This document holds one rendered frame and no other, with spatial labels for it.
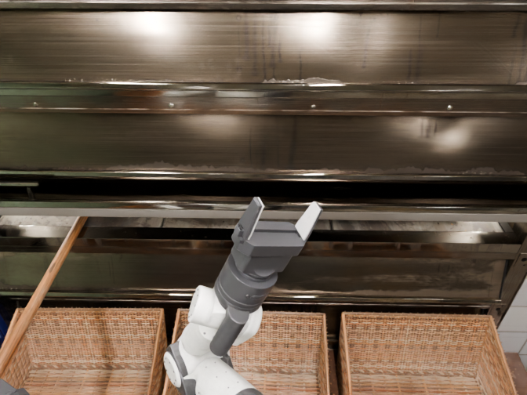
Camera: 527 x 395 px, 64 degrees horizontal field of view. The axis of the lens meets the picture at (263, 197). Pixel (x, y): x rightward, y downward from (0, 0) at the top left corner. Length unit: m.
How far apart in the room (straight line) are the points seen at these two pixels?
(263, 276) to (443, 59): 0.72
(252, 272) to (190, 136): 0.62
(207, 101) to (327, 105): 0.31
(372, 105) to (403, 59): 0.13
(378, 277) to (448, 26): 0.84
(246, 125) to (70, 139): 0.49
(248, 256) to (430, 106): 0.73
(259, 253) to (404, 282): 1.02
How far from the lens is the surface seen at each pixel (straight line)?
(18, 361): 1.92
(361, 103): 1.14
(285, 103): 1.12
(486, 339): 1.84
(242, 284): 0.67
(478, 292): 1.70
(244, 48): 1.07
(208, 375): 0.93
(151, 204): 1.16
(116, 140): 1.25
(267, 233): 0.65
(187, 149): 1.20
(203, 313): 0.74
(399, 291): 1.60
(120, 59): 1.13
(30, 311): 1.32
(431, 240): 1.49
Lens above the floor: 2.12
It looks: 37 degrees down
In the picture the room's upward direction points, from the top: straight up
